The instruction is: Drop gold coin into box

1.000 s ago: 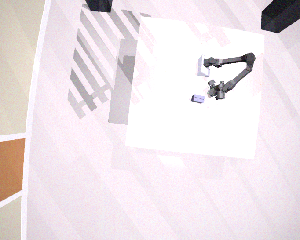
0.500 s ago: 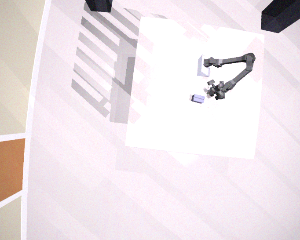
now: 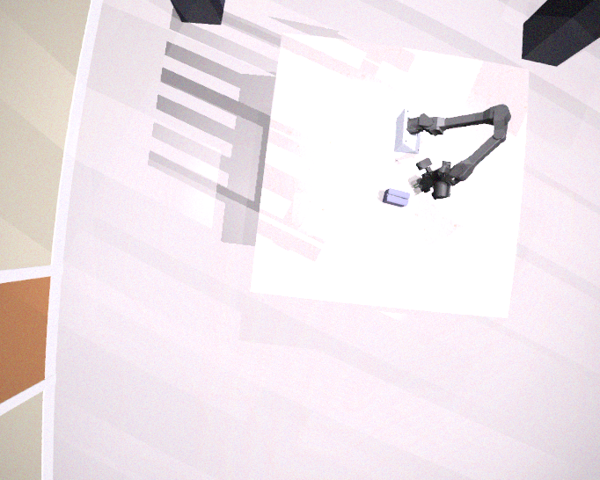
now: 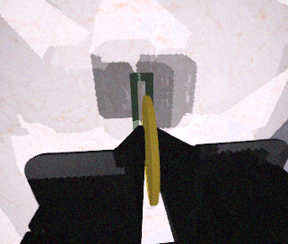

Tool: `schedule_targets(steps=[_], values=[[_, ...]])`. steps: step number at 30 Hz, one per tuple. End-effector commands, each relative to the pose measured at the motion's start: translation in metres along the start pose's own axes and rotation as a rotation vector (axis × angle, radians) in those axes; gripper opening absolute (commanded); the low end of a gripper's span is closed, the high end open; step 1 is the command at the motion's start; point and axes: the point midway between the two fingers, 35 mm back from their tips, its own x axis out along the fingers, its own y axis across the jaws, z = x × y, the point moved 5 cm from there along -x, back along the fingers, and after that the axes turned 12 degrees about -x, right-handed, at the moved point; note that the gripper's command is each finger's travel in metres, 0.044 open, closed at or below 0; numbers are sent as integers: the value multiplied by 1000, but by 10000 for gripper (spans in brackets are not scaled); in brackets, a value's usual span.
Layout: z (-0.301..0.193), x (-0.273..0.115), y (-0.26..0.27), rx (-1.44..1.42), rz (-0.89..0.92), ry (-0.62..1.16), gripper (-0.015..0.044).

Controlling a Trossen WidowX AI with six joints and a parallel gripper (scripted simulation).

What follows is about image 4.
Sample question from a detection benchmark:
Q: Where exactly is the gold coin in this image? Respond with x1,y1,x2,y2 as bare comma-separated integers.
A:
142,95,161,206

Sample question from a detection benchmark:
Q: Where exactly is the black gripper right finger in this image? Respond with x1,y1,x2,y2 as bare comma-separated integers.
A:
157,127,288,241

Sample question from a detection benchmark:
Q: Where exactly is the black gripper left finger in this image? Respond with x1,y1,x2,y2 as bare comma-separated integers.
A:
24,125,145,244

